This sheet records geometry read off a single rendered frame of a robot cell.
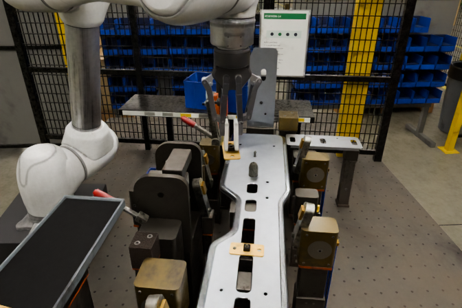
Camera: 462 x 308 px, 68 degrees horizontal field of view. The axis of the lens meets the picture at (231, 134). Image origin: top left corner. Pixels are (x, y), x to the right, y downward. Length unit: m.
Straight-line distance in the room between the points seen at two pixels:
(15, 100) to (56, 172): 2.29
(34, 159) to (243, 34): 0.82
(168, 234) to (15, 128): 2.92
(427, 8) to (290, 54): 2.21
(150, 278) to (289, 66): 1.23
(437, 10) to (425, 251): 2.67
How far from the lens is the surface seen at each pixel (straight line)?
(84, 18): 1.12
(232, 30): 0.67
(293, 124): 1.45
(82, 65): 1.20
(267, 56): 1.39
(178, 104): 1.67
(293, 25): 1.66
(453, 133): 3.91
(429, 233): 1.57
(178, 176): 0.80
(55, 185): 1.26
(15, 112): 3.54
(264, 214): 0.98
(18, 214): 1.48
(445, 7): 3.80
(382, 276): 1.32
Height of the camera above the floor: 1.61
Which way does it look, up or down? 26 degrees down
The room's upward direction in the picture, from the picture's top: straight up
